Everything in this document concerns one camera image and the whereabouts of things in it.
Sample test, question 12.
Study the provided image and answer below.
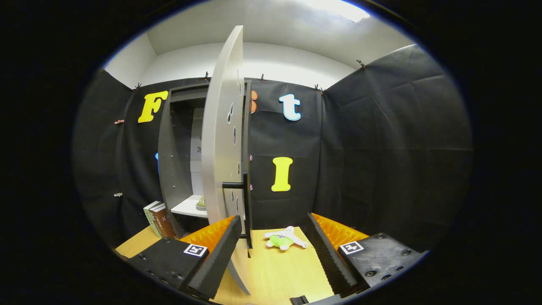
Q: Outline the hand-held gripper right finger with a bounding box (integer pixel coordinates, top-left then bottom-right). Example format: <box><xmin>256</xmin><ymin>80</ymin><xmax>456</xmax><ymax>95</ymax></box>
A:
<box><xmin>305</xmin><ymin>213</ymin><xmax>429</xmax><ymax>298</ymax></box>

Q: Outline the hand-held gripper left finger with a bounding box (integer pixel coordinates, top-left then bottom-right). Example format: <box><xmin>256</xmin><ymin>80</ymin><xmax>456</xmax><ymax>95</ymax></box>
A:
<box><xmin>126</xmin><ymin>215</ymin><xmax>243</xmax><ymax>300</ymax></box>

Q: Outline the black door handle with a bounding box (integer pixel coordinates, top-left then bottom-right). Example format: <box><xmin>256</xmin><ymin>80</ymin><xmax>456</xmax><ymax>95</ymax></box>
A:
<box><xmin>222</xmin><ymin>171</ymin><xmax>249</xmax><ymax>203</ymax></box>

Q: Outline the beige cabinet door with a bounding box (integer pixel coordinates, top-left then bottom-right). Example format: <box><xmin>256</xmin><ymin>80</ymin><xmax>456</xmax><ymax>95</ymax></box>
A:
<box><xmin>201</xmin><ymin>25</ymin><xmax>253</xmax><ymax>296</ymax></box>

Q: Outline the green and white plush toy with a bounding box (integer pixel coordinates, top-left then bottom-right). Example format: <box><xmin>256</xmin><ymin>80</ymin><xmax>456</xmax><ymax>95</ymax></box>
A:
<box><xmin>265</xmin><ymin>226</ymin><xmax>309</xmax><ymax>251</ymax></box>

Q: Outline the cabinet shelf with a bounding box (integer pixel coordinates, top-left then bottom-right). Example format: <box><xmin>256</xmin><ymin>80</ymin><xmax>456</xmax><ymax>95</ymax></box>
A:
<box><xmin>171</xmin><ymin>195</ymin><xmax>209</xmax><ymax>219</ymax></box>

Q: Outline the brown book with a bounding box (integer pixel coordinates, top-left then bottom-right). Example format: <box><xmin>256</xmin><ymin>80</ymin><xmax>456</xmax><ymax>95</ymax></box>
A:
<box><xmin>152</xmin><ymin>205</ymin><xmax>177</xmax><ymax>238</ymax></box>
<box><xmin>149</xmin><ymin>203</ymin><xmax>168</xmax><ymax>238</ymax></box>

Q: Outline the green book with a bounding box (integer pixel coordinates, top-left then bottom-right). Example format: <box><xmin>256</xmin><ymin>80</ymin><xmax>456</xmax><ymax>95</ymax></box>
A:
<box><xmin>143</xmin><ymin>201</ymin><xmax>162</xmax><ymax>238</ymax></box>

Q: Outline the dark grey cabinet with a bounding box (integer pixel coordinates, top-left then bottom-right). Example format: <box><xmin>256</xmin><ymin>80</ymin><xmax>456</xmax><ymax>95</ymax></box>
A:
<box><xmin>158</xmin><ymin>80</ymin><xmax>254</xmax><ymax>259</ymax></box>

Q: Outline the black backdrop cloth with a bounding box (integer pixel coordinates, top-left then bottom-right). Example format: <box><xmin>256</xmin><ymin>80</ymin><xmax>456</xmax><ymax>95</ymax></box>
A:
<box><xmin>72</xmin><ymin>44</ymin><xmax>474</xmax><ymax>255</ymax></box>

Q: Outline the long ceiling light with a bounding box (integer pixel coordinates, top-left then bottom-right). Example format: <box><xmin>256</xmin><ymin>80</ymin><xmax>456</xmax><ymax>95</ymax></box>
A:
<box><xmin>303</xmin><ymin>0</ymin><xmax>370</xmax><ymax>23</ymax></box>

